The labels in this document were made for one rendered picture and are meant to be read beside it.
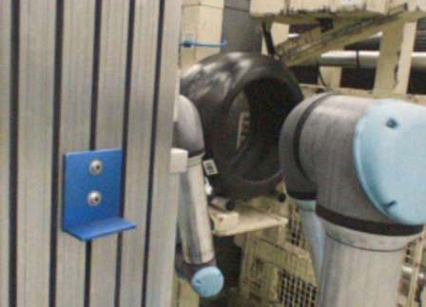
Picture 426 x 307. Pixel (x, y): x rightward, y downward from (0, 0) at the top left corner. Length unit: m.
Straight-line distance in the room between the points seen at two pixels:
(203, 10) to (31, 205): 1.55
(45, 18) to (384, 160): 0.35
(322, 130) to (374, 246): 0.13
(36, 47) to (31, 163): 0.12
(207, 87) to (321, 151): 1.12
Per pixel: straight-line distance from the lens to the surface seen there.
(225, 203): 1.67
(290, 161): 0.56
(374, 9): 1.74
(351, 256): 0.50
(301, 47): 2.03
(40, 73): 0.48
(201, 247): 1.08
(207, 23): 1.97
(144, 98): 0.56
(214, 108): 1.56
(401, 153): 0.45
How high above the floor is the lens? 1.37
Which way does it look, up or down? 9 degrees down
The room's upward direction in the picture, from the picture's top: 5 degrees clockwise
